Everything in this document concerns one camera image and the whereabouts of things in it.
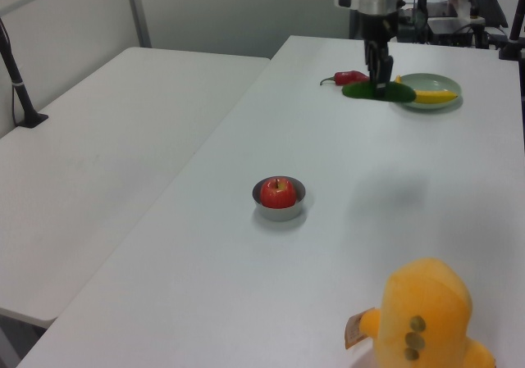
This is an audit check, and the dark red chili pepper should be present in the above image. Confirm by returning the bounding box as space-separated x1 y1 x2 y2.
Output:
319 70 371 87

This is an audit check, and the small grey metal bowl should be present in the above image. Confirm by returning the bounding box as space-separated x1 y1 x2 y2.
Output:
251 175 308 222

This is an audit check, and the pale green round plate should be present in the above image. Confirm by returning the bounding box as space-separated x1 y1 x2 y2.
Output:
394 72 464 111

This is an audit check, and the dark green cucumber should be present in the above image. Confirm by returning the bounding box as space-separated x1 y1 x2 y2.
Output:
341 80 417 102

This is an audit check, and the yellow banana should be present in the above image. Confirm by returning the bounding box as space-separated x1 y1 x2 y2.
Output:
411 89 459 105

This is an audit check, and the black camera stand pole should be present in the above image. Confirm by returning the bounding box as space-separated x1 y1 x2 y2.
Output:
0 16 49 129

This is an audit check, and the grey metal partition post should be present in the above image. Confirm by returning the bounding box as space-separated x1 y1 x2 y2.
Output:
124 0 152 50

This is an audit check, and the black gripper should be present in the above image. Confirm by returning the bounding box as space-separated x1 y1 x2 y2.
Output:
359 11 400 99

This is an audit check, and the black clamp stand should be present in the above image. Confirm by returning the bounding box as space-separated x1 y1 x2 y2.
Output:
497 6 525 61

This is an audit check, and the yellow paper toy tag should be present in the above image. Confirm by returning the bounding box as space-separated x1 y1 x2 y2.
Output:
344 311 371 351

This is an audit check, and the orange plush duck toy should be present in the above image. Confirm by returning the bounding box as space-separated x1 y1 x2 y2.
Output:
354 257 498 368

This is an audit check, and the black desktop equipment box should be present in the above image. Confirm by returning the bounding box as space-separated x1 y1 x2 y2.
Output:
470 0 510 30

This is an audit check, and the red apple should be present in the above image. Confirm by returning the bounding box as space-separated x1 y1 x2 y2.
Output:
260 178 298 211

